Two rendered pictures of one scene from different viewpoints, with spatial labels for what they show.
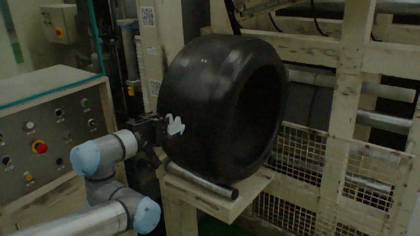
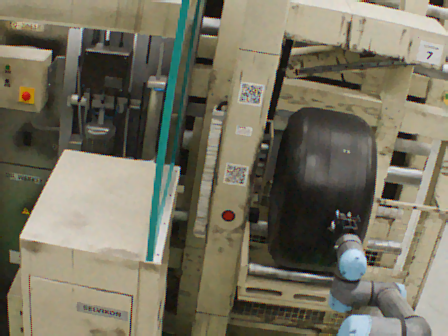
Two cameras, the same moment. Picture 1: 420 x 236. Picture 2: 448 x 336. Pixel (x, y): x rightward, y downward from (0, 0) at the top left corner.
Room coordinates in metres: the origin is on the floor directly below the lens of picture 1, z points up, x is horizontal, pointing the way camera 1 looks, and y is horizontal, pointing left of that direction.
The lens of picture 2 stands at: (-0.39, 1.67, 2.35)
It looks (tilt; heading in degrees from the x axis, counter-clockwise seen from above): 28 degrees down; 315
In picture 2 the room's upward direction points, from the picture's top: 12 degrees clockwise
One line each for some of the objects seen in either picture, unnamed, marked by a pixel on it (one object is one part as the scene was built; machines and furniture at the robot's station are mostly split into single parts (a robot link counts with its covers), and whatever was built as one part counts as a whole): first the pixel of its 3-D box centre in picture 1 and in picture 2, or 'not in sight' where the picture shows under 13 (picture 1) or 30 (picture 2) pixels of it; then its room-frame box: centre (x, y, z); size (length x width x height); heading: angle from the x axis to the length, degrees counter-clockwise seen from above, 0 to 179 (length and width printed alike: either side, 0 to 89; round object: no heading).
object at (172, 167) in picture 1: (199, 178); (295, 274); (1.04, 0.05, 0.90); 0.35 x 0.05 x 0.05; 51
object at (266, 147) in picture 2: not in sight; (241, 159); (1.59, -0.11, 1.05); 0.20 x 0.15 x 0.30; 51
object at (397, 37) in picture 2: not in sight; (364, 27); (1.31, -0.32, 1.71); 0.61 x 0.25 x 0.15; 51
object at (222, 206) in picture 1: (199, 191); (290, 288); (1.05, 0.05, 0.84); 0.36 x 0.09 x 0.06; 51
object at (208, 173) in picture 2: (149, 88); (209, 173); (1.33, 0.26, 1.19); 0.05 x 0.04 x 0.48; 141
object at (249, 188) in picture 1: (220, 181); (287, 274); (1.15, -0.04, 0.80); 0.37 x 0.36 x 0.02; 141
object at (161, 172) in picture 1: (188, 150); (244, 245); (1.27, 0.10, 0.90); 0.40 x 0.03 x 0.10; 141
